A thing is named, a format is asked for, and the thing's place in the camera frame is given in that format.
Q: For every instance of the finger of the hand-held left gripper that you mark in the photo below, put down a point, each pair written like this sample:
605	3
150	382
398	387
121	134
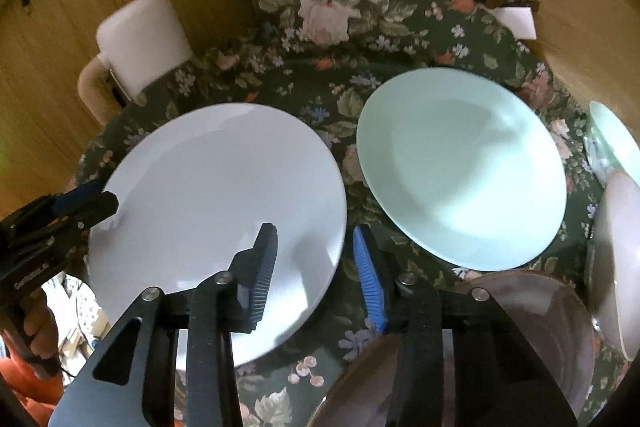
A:
97	207
82	194

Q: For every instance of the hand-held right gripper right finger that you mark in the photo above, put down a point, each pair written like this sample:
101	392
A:
370	279

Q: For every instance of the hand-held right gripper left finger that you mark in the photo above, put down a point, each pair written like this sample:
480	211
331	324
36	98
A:
260	279

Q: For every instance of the white plate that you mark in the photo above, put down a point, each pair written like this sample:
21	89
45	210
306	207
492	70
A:
210	182

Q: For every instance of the large light green bowl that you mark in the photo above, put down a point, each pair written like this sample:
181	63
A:
460	167

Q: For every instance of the pinkish brown plate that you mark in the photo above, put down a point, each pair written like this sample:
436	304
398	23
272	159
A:
540	322

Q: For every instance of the person's left forearm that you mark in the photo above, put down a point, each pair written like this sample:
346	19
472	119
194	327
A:
15	387

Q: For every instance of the person's left hand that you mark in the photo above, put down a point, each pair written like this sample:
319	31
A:
42	327

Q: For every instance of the white patterned clutter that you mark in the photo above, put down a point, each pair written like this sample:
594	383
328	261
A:
75	322

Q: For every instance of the dark floral tablecloth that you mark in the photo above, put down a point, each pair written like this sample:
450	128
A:
310	72

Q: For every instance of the small light green bowl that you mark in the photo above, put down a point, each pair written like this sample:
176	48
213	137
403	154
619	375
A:
612	142

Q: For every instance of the small white paper note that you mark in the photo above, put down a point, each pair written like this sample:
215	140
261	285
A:
517	21

